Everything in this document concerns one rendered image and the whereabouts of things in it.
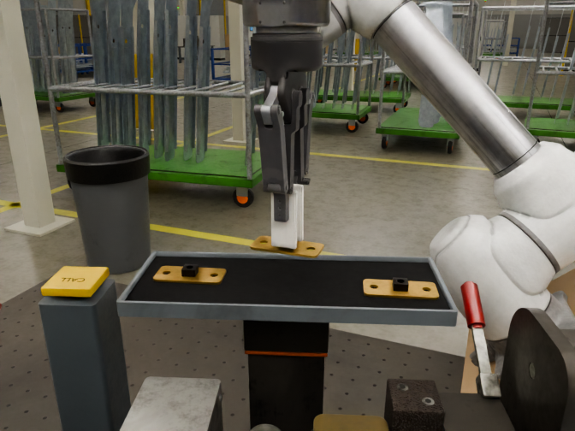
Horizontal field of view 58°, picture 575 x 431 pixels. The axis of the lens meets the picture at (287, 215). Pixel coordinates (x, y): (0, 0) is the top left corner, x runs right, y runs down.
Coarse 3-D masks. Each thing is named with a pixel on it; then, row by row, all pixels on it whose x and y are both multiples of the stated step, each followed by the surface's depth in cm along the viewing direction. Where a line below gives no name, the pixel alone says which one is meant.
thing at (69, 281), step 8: (64, 272) 64; (72, 272) 64; (80, 272) 64; (88, 272) 64; (96, 272) 64; (104, 272) 64; (48, 280) 62; (56, 280) 62; (64, 280) 62; (72, 280) 62; (80, 280) 62; (88, 280) 62; (96, 280) 62; (48, 288) 60; (56, 288) 60; (64, 288) 60; (72, 288) 60; (80, 288) 60; (88, 288) 60; (96, 288) 62; (64, 296) 61; (72, 296) 61; (80, 296) 60; (88, 296) 60
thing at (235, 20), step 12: (228, 12) 640; (240, 12) 638; (228, 24) 645; (240, 24) 642; (240, 36) 646; (240, 48) 650; (240, 60) 655; (240, 72) 660; (240, 108) 676; (240, 120) 682; (240, 132) 687
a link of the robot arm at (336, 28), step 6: (330, 6) 97; (330, 12) 98; (336, 12) 98; (330, 18) 98; (336, 18) 99; (330, 24) 99; (336, 24) 100; (342, 24) 100; (324, 30) 99; (330, 30) 100; (336, 30) 101; (342, 30) 102; (324, 36) 99; (330, 36) 101; (336, 36) 103; (324, 42) 101; (330, 42) 104
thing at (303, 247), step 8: (256, 240) 63; (264, 240) 63; (256, 248) 61; (264, 248) 61; (272, 248) 61; (280, 248) 61; (296, 248) 61; (304, 248) 60; (312, 248) 61; (320, 248) 60; (304, 256) 59; (312, 256) 59
